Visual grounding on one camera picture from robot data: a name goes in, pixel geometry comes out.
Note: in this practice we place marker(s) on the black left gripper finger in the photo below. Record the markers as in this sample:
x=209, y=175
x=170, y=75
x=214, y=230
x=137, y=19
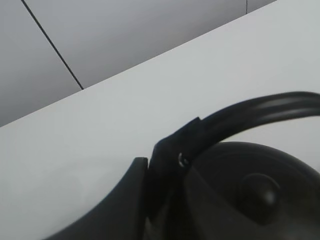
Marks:
x=119, y=216

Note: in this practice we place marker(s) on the black round teapot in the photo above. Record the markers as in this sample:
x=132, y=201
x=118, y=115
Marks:
x=202, y=187

